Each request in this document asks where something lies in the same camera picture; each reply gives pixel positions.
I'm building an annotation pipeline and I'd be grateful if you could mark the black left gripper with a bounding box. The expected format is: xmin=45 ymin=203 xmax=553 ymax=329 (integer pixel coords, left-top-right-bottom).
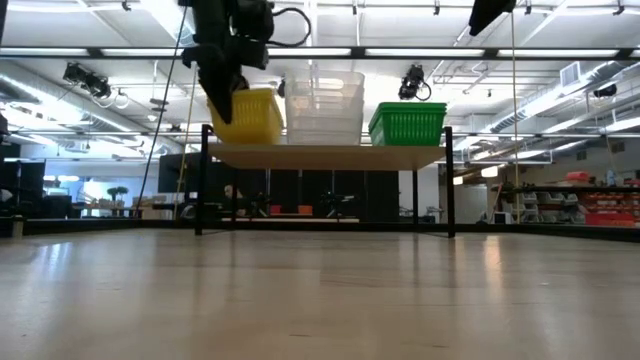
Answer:
xmin=182 ymin=0 xmax=275 ymax=125

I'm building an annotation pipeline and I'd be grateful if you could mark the white air vent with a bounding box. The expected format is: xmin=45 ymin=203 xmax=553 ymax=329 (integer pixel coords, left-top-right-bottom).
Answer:
xmin=559 ymin=61 xmax=582 ymax=89

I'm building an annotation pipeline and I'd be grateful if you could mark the black tripod device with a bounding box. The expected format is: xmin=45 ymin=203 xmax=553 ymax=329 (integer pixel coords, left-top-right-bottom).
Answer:
xmin=319 ymin=191 xmax=357 ymax=220
xmin=248 ymin=192 xmax=272 ymax=220

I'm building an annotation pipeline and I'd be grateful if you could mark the black ceiling spotlight cluster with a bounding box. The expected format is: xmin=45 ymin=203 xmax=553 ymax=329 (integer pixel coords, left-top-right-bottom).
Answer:
xmin=62 ymin=62 xmax=114 ymax=100

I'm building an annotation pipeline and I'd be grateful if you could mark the grey storage bins rack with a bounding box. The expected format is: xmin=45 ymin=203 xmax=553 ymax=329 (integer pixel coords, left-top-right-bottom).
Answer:
xmin=519 ymin=191 xmax=581 ymax=225

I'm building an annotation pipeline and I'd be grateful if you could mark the red storage bins rack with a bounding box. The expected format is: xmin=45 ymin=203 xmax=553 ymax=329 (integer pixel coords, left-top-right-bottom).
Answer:
xmin=579 ymin=171 xmax=640 ymax=227

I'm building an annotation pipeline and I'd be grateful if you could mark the tan hanging rope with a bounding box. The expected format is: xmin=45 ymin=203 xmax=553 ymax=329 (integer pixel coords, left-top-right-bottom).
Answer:
xmin=509 ymin=12 xmax=521 ymax=225
xmin=173 ymin=64 xmax=198 ymax=220

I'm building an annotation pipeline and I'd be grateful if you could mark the black hanging cable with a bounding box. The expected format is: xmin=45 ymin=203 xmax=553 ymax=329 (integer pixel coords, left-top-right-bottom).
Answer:
xmin=135 ymin=5 xmax=189 ymax=217

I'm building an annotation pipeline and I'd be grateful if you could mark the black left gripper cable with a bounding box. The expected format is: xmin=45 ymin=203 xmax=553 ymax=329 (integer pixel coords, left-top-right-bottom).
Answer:
xmin=269 ymin=6 xmax=313 ymax=49

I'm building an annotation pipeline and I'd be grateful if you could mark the black ceiling camera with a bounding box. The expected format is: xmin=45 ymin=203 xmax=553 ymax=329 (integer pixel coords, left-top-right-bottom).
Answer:
xmin=398 ymin=63 xmax=433 ymax=102

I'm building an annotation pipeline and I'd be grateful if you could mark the wooden shelf with black frame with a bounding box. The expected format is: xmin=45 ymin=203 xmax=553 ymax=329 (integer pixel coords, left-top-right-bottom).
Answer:
xmin=194 ymin=123 xmax=457 ymax=239

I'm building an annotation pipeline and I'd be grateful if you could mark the black overhead frame bar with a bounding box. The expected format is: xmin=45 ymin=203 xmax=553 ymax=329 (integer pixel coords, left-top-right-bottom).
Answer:
xmin=0 ymin=46 xmax=640 ymax=62

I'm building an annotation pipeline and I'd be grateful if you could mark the black table frame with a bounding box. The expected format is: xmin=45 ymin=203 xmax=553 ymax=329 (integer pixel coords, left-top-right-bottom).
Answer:
xmin=22 ymin=218 xmax=640 ymax=244

